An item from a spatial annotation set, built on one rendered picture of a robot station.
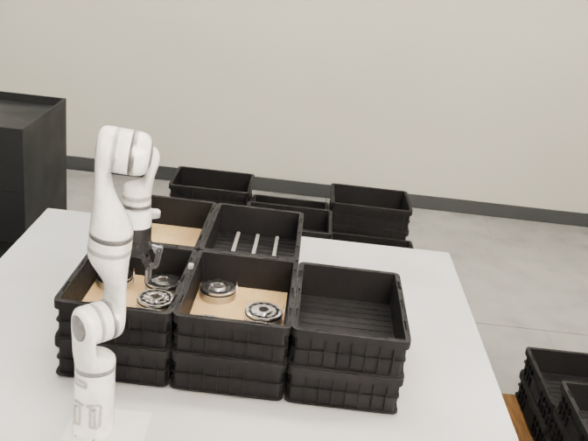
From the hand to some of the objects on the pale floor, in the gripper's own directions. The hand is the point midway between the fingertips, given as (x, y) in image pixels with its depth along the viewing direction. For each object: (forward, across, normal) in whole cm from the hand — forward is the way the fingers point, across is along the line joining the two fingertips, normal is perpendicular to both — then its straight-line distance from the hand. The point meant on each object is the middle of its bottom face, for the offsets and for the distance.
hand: (135, 275), depth 194 cm
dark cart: (+96, -109, +165) cm, 220 cm away
